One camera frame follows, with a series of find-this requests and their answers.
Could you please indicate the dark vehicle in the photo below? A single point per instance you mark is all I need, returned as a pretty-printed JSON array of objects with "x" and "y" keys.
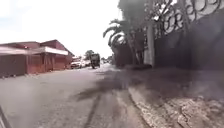
[{"x": 95, "y": 60}]

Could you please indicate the small distant tree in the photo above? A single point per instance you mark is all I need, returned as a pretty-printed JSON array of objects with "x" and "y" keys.
[{"x": 88, "y": 54}]

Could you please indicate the palm trees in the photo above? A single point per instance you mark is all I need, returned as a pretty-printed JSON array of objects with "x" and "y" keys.
[{"x": 117, "y": 31}]

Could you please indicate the white car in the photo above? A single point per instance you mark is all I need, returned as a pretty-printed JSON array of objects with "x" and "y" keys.
[{"x": 76, "y": 64}]

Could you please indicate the grey paved road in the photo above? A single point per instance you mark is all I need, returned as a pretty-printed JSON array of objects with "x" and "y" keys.
[{"x": 50, "y": 100}]

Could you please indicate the red low building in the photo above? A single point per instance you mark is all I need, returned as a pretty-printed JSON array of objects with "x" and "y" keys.
[{"x": 36, "y": 61}]

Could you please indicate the rubble roadside strip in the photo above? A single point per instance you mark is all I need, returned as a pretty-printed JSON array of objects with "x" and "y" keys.
[{"x": 180, "y": 113}]

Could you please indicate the dark wall with ornamental railing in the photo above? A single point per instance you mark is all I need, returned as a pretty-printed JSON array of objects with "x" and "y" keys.
[{"x": 193, "y": 46}]

